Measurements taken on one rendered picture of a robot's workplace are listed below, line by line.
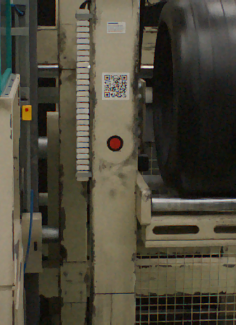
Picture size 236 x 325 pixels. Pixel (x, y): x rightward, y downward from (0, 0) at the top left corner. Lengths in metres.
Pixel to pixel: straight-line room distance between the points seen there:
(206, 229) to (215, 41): 0.52
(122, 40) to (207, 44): 0.27
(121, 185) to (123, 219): 0.10
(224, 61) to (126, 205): 0.51
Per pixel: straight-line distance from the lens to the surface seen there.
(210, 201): 2.28
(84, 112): 2.28
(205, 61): 2.10
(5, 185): 1.55
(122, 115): 2.27
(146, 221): 2.22
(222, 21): 2.17
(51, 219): 3.11
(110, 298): 2.40
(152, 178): 2.53
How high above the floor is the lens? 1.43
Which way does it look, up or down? 11 degrees down
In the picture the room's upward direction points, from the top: 1 degrees clockwise
